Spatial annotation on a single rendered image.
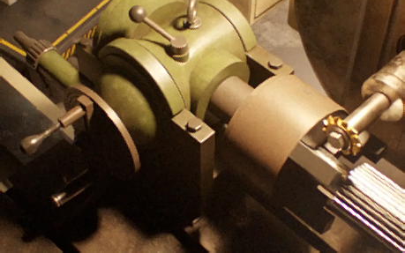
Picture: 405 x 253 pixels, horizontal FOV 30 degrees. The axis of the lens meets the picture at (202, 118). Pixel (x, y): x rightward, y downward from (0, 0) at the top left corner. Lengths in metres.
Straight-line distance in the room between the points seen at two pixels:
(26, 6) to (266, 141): 1.83
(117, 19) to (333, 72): 0.41
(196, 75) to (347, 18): 0.28
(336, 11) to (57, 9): 1.64
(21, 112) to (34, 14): 0.93
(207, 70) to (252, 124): 0.14
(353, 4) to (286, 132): 0.28
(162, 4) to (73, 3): 1.53
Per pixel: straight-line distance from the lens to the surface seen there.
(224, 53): 1.26
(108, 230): 1.37
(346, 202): 1.14
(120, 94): 1.22
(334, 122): 1.09
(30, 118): 1.90
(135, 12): 1.23
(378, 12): 1.24
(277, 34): 3.14
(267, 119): 1.13
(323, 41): 1.38
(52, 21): 2.76
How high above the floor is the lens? 2.16
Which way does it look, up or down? 50 degrees down
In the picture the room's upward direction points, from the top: straight up
